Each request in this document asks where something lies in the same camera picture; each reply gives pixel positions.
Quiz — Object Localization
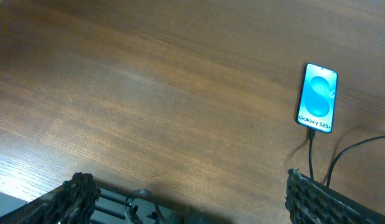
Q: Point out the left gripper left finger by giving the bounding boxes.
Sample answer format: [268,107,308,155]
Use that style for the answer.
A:
[0,172,101,224]

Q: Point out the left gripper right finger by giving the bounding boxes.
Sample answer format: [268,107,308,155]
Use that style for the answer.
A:
[285,169,385,224]

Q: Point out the black charger cable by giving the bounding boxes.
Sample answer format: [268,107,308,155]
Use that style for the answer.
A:
[307,128,385,189]

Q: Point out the blue Galaxy smartphone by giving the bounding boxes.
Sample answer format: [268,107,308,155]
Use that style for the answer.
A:
[295,63,338,134]

